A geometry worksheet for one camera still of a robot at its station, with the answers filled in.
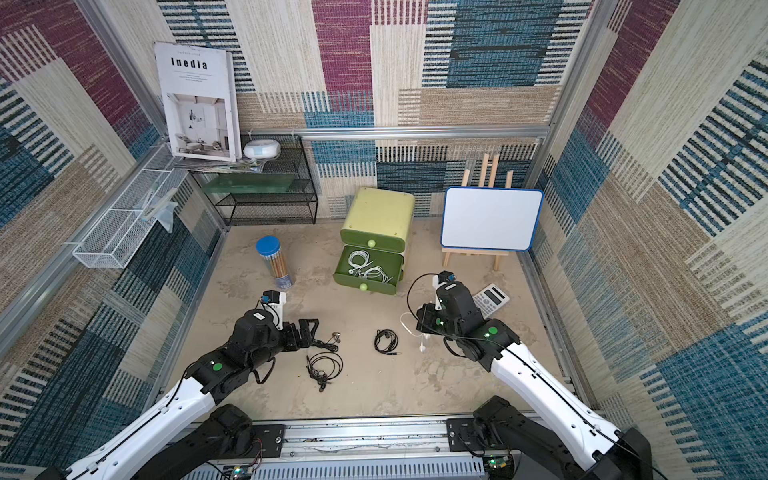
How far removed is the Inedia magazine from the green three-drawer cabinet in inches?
15.1

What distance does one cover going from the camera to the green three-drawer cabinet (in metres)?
0.90

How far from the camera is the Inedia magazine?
76cm

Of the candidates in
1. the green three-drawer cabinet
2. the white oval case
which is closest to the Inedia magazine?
the white oval case
